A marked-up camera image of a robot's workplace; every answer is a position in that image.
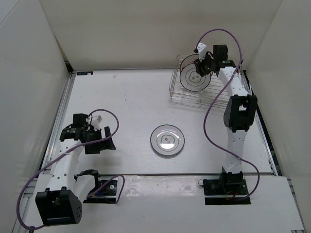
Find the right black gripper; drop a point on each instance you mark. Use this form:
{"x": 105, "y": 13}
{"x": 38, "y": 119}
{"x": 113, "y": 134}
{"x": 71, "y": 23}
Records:
{"x": 199, "y": 68}

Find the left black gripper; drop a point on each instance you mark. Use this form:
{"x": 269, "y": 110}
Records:
{"x": 107, "y": 144}

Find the white green-rimmed plate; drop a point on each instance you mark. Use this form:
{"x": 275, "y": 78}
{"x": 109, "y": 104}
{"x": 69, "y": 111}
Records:
{"x": 167, "y": 140}
{"x": 190, "y": 78}

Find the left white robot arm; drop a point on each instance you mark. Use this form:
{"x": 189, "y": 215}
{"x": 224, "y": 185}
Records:
{"x": 61, "y": 201}

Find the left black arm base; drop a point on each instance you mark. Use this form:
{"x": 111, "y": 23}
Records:
{"x": 103, "y": 191}

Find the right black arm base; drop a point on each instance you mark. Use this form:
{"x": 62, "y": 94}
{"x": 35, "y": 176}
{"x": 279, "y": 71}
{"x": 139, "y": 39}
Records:
{"x": 228, "y": 189}

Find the orange sunburst pattern plate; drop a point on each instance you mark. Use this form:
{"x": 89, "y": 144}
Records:
{"x": 188, "y": 60}

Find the blue table label sticker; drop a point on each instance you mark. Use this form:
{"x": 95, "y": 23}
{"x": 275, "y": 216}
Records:
{"x": 84, "y": 73}

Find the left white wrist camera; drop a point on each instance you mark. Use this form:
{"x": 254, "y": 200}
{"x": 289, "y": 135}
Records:
{"x": 95, "y": 121}

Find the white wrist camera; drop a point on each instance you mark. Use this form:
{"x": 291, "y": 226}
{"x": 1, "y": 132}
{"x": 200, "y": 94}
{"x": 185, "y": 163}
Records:
{"x": 201, "y": 50}
{"x": 95, "y": 121}

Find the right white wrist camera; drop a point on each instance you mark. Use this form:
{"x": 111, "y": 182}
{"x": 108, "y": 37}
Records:
{"x": 201, "y": 50}

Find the metal wire dish rack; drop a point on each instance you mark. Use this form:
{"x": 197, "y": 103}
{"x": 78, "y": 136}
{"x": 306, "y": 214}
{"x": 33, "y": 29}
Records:
{"x": 200, "y": 92}

